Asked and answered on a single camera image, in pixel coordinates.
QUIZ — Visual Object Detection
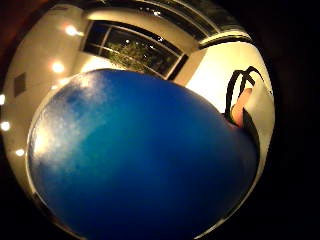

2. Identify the grey wall vent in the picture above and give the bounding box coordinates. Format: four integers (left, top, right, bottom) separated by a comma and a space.
13, 72, 28, 98

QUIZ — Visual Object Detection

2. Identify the dark glass upper gallery railing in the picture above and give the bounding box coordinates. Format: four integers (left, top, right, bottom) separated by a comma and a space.
133, 0, 253, 50

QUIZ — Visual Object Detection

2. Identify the large dark window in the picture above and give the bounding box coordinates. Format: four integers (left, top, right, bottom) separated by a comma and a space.
80, 20, 188, 82

